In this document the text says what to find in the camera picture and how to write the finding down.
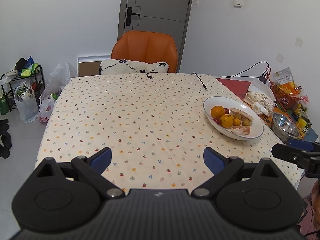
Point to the person's right hand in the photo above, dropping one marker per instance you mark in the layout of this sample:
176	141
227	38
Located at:
315	198

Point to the brown longan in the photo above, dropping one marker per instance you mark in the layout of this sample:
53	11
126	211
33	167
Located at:
237	116
246	122

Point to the yellow tin can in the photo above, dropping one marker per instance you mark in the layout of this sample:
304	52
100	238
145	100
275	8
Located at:
303	124

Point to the red table mat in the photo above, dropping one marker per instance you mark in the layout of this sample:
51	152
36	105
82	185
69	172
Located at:
238	87

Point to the white plate with blue rim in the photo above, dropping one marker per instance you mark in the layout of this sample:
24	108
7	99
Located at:
257	127

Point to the floral cream tablecloth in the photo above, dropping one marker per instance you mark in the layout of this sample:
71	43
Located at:
154	125

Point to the white black-stitched cushion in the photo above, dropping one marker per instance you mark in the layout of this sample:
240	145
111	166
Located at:
113	66

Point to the grey door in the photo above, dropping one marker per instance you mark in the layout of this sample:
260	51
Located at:
162	16

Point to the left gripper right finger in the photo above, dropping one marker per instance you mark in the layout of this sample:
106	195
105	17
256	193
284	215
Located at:
225	171

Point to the small yellow kumquat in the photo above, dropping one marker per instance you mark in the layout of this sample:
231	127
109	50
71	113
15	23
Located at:
236	122

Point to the stainless steel bowl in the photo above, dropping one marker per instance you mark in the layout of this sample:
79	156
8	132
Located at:
284	128

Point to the orange leather chair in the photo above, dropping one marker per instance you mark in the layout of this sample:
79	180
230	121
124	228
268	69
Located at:
148	47

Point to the nougat candy bag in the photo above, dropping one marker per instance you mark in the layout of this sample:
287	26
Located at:
260	97

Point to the black metal shelf rack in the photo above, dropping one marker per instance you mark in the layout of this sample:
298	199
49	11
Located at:
18	83

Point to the white framed board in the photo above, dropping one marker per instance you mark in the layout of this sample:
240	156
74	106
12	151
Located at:
89	65

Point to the orange snack packet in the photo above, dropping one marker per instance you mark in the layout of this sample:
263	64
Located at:
284	80

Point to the long pomelo segment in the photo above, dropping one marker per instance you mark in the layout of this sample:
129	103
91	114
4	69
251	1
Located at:
241	113

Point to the white shopping bag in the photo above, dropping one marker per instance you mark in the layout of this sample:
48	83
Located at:
26	103

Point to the short pomelo segment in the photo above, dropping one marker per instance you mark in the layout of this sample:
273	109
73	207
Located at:
241	130

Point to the wall light switch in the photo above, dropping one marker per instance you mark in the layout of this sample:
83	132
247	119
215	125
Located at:
238	3

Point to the black charger block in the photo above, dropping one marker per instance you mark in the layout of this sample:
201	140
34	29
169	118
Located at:
263	79

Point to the clear plastic bag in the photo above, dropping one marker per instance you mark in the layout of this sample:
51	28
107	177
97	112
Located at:
59	78

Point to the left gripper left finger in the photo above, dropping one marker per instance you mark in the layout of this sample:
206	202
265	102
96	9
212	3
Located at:
89	171

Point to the red white plastic bag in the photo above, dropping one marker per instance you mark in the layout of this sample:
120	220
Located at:
46	109

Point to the large orange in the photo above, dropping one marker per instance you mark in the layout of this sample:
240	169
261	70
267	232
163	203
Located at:
227	121
217	111

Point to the black door handle lock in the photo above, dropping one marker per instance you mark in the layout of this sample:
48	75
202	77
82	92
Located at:
129	15

